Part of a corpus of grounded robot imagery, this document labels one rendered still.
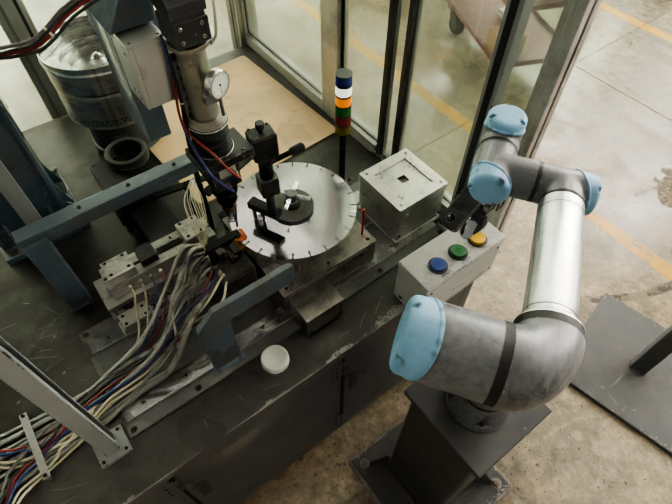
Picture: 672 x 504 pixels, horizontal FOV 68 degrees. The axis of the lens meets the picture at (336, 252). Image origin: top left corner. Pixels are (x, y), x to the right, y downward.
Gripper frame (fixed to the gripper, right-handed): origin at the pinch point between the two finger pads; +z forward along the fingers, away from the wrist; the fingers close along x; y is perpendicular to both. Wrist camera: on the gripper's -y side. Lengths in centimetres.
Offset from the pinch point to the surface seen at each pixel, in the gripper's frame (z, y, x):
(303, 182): 2.3, -19.6, 39.3
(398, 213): 8.4, -2.3, 19.4
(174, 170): -7, -48, 54
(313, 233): 2.2, -27.6, 23.4
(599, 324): 95, 82, -28
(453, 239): 7.5, 2.7, 3.6
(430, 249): 7.5, -4.3, 4.8
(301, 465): 97, -52, 1
